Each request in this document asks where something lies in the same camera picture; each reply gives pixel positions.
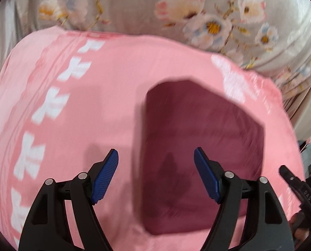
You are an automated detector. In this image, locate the grey floral bed sheet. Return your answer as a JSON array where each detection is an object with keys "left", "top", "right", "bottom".
[{"left": 16, "top": 0, "right": 311, "bottom": 140}]

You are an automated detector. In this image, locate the person's right hand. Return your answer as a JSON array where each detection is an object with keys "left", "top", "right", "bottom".
[{"left": 289, "top": 212, "right": 310, "bottom": 249}]

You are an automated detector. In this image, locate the maroon puffer jacket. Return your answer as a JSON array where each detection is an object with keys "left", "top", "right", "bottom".
[{"left": 142, "top": 80, "right": 264, "bottom": 235}]

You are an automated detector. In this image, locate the silver satin curtain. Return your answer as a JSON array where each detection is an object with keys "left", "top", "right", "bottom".
[{"left": 0, "top": 0, "right": 23, "bottom": 71}]

